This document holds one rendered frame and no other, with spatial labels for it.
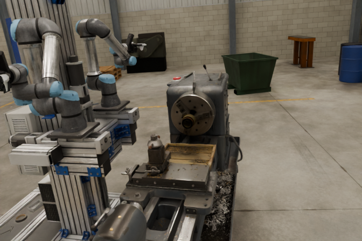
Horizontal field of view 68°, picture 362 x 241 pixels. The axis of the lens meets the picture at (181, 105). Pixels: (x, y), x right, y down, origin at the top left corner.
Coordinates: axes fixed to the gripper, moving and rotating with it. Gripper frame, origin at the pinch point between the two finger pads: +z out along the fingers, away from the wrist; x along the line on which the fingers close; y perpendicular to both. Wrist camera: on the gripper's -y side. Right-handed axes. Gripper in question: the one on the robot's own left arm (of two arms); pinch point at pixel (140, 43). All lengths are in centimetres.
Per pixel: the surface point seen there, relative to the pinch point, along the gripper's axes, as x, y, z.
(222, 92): 92, 25, -14
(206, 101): 89, 28, -33
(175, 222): 118, 57, -112
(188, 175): 111, 46, -90
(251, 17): -224, 8, 936
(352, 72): 171, 108, 593
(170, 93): 55, 30, -28
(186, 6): -459, -22, 806
